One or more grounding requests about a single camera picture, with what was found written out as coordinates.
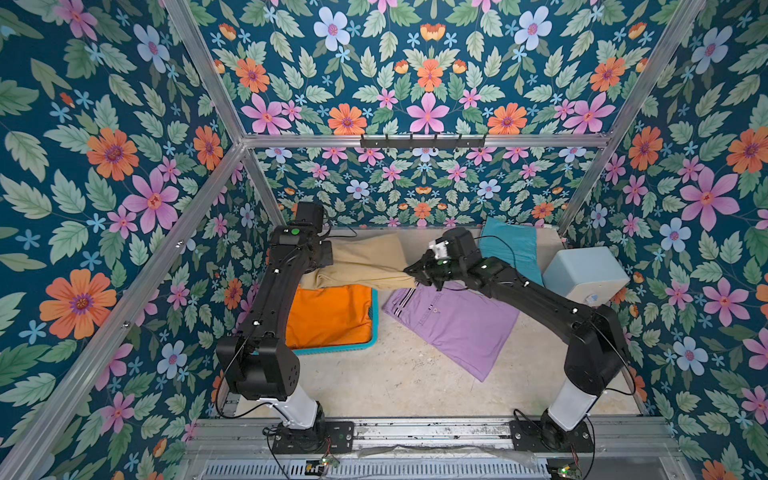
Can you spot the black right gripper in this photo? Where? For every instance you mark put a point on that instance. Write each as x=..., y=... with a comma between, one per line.
x=425, y=273

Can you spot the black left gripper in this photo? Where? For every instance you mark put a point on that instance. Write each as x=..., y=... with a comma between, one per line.
x=327, y=256

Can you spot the tan pants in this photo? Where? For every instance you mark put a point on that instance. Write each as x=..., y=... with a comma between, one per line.
x=377, y=262

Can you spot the orange pants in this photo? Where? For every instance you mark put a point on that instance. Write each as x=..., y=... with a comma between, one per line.
x=330, y=315

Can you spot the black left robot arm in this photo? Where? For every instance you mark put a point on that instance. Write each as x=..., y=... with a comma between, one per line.
x=258, y=363

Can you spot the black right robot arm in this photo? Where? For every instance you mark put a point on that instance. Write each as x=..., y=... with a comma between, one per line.
x=597, y=350

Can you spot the folded teal pants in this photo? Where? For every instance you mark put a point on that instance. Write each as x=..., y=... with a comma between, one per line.
x=514, y=244

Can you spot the folded purple pants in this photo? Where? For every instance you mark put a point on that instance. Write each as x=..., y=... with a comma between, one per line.
x=465, y=326

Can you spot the light blue box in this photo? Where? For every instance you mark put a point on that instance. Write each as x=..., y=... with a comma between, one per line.
x=590, y=276

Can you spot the black hook rail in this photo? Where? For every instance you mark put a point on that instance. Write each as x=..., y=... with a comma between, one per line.
x=412, y=141

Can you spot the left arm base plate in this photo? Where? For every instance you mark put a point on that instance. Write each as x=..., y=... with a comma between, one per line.
x=334, y=437

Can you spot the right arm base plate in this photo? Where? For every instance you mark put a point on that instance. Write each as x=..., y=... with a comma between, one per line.
x=548, y=437

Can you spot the aluminium frame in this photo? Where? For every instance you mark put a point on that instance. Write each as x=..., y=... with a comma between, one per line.
x=148, y=146

